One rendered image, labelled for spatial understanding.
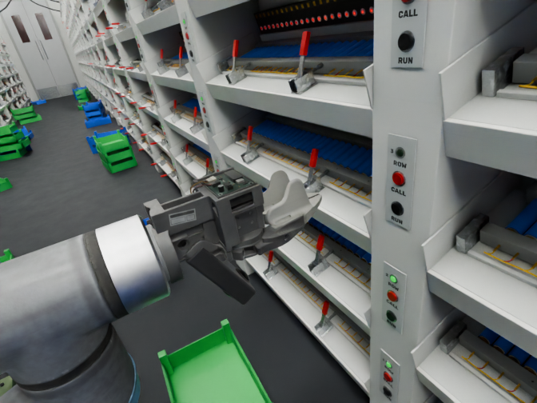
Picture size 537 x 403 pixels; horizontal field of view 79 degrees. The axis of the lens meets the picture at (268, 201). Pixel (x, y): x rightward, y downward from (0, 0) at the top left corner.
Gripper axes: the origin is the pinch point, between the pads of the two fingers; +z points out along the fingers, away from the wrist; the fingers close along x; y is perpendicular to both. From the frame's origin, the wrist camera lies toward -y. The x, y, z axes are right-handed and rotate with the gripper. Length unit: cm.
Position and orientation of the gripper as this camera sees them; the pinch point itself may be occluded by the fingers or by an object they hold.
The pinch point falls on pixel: (312, 204)
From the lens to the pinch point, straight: 43.4
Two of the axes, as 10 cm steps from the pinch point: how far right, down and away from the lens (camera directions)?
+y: -1.3, -8.7, -4.7
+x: -5.0, -3.5, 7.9
